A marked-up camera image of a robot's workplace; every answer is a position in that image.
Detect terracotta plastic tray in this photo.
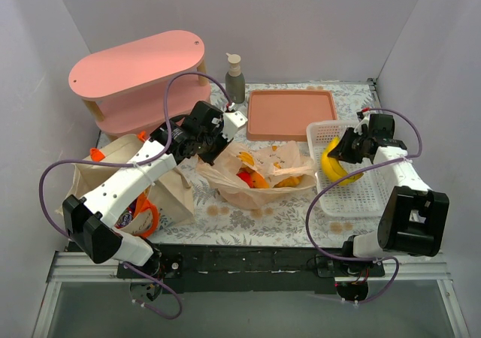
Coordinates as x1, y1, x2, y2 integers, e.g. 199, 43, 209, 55
247, 89, 337, 141

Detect beige canvas tote bag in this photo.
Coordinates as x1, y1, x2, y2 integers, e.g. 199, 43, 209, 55
68, 133, 194, 237

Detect grey pump soap bottle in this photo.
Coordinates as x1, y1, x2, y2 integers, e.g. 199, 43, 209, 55
225, 53, 245, 104

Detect orange fruit in bag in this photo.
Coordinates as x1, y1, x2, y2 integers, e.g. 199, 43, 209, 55
248, 171, 270, 189

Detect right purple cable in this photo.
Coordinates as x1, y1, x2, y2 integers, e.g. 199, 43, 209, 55
305, 108, 424, 304

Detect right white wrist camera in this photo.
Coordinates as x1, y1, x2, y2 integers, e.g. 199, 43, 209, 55
354, 108, 371, 135

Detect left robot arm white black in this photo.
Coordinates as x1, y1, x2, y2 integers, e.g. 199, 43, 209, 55
62, 101, 247, 278

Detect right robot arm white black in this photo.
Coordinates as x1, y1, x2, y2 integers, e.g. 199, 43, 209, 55
320, 108, 449, 276

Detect purple cable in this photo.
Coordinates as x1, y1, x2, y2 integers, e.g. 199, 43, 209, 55
39, 72, 236, 320
305, 108, 424, 304

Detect croissant bread in bag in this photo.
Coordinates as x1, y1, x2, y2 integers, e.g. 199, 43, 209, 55
274, 176, 302, 188

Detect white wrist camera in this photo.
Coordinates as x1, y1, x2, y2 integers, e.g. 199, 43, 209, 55
222, 103, 248, 142
354, 108, 371, 135

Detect black mounting base rail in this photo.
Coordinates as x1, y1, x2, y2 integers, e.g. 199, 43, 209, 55
67, 242, 388, 301

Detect red food item in bag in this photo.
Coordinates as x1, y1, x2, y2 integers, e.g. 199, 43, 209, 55
237, 171, 253, 187

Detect snack packets in tote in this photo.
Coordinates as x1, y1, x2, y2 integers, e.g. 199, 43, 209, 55
115, 193, 148, 228

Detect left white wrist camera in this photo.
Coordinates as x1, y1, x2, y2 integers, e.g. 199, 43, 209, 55
222, 103, 248, 142

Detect yellow banana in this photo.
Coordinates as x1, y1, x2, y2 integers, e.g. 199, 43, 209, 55
320, 137, 348, 183

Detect orange plastic grocery bag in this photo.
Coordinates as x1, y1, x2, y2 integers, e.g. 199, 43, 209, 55
196, 141, 316, 210

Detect pink three-tier shelf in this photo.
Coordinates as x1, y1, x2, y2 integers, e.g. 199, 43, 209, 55
68, 30, 210, 139

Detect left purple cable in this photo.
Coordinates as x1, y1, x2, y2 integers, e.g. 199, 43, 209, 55
39, 72, 236, 320

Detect white plastic basket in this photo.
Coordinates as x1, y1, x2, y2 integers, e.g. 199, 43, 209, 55
306, 119, 391, 218

